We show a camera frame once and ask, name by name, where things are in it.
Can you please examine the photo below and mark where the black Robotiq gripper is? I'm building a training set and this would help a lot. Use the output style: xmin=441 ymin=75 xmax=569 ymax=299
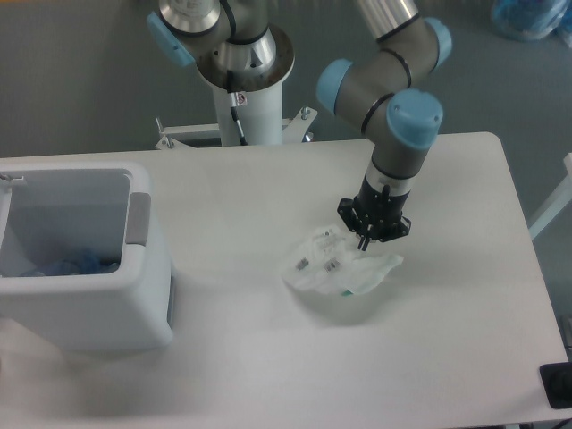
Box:
xmin=337 ymin=178 xmax=411 ymax=251

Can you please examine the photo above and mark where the white plastic medical packaging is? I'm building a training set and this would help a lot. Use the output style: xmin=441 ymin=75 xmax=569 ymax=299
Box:
xmin=281 ymin=224 xmax=403 ymax=296

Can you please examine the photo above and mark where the clear crushed plastic bottle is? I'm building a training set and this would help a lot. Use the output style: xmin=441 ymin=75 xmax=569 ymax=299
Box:
xmin=20 ymin=248 xmax=120 ymax=277

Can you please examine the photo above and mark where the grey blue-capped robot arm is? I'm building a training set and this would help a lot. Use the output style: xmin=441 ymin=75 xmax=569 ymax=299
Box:
xmin=147 ymin=1 xmax=452 ymax=249

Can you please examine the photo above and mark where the white trash can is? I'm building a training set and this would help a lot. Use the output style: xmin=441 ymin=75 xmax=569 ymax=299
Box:
xmin=1 ymin=161 xmax=173 ymax=351

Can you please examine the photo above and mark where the black device at table edge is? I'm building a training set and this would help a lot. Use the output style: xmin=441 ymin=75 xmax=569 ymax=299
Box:
xmin=539 ymin=362 xmax=571 ymax=409

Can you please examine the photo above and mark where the blue plastic bag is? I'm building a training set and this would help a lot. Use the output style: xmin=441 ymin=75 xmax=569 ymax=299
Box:
xmin=491 ymin=0 xmax=571 ymax=42

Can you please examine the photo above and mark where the white metal base frame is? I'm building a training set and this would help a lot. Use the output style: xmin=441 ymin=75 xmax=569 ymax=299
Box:
xmin=155 ymin=106 xmax=318 ymax=150

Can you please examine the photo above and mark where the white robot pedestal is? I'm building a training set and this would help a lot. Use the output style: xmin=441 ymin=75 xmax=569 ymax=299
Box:
xmin=197 ymin=24 xmax=295 ymax=147

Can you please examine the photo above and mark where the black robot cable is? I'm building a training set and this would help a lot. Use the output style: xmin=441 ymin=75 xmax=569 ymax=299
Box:
xmin=225 ymin=70 xmax=249 ymax=147

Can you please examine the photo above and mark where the white frame leg right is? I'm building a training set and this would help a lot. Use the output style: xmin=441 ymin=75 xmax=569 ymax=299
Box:
xmin=528 ymin=153 xmax=571 ymax=240

